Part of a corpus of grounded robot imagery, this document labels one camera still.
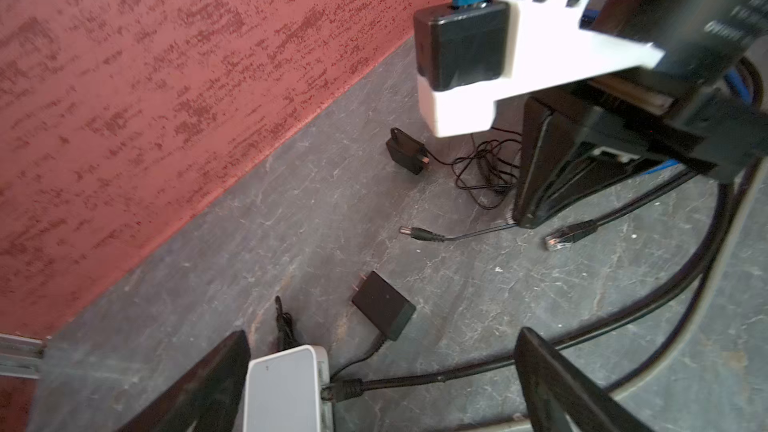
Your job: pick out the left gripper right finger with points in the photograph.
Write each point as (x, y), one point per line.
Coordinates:
(559, 396)

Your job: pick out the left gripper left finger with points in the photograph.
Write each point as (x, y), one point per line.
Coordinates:
(206, 398)

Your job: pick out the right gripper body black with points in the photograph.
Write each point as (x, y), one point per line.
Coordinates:
(677, 105)

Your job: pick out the black rectangular box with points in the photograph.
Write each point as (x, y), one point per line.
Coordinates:
(571, 150)

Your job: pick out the black power adapter with cord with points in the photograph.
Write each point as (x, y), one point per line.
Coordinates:
(382, 305)

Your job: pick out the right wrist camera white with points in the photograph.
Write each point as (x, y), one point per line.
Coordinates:
(471, 54)

